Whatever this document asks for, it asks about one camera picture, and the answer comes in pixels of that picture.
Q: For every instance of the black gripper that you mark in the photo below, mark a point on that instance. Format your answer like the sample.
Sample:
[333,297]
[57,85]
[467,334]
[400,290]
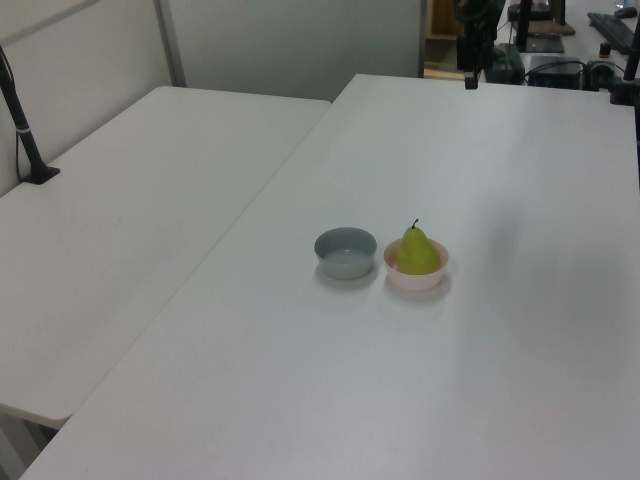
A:
[475,15]

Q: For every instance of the green pear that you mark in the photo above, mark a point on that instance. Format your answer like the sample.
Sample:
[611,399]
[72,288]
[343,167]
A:
[418,255]

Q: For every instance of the pink bowl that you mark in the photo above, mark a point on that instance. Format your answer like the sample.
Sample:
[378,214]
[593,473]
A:
[417,281]

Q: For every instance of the grey bowl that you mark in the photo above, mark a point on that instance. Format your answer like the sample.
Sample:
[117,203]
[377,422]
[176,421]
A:
[345,265]

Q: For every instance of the wooden cabinet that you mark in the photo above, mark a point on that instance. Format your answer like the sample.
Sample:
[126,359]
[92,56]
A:
[440,25]

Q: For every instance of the black monitor stand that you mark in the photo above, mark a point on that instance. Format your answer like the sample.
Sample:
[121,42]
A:
[542,44]

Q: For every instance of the black keyboard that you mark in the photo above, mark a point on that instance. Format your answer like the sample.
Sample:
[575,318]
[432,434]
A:
[617,32]

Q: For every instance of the white side table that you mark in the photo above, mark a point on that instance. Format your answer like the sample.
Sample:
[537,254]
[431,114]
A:
[125,200]

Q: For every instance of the black pole stand with base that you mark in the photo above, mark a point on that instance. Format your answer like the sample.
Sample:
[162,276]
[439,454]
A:
[25,145]

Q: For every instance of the black camera stand clamp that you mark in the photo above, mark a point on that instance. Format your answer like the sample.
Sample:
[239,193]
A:
[624,90]

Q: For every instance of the grey metal partition post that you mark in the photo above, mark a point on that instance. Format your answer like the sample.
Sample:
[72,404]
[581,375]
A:
[171,45]

